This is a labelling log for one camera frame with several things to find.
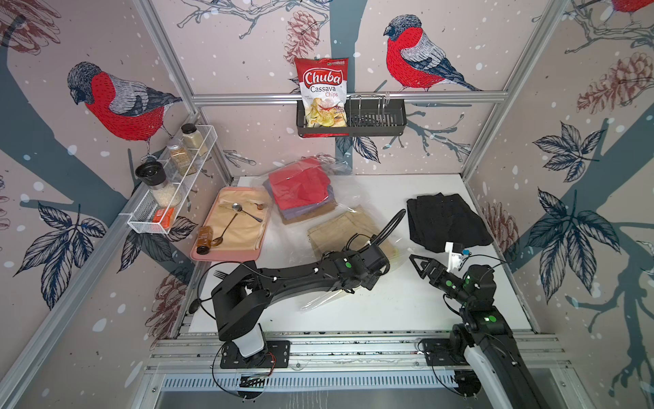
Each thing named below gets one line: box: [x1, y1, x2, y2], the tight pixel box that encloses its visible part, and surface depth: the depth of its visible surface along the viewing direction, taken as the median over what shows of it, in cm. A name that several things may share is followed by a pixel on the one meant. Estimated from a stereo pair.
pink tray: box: [234, 186, 272, 262], surface depth 98 cm
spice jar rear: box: [180, 122, 209, 157], surface depth 83 cm
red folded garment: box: [269, 158, 332, 211], surface depth 106 cm
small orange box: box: [152, 207, 175, 230], surface depth 67 cm
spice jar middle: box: [166, 138, 192, 176], surface depth 76 cm
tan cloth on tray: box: [208, 189, 270, 250], surface depth 109 cm
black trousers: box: [407, 192, 494, 254], surface depth 101 cm
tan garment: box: [307, 205, 397, 259], surface depth 97 cm
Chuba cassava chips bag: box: [294, 57, 350, 139], surface depth 85 cm
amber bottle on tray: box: [195, 224, 213, 255], surface depth 97 cm
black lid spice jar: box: [134, 161, 182, 208], surface depth 67 cm
